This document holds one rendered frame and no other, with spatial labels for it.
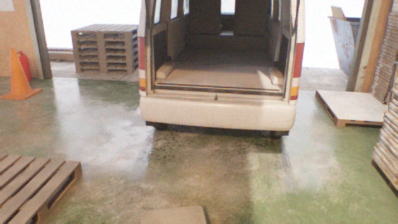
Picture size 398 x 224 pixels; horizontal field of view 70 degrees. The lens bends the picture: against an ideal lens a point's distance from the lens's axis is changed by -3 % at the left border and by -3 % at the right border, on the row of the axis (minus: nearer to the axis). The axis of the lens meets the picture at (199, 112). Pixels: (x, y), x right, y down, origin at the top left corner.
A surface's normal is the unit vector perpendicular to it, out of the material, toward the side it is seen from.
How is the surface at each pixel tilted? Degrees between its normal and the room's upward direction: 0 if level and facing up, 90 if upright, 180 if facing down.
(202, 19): 93
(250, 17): 93
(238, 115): 87
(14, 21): 90
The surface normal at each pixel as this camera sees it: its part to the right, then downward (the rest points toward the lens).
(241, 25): -0.13, 0.44
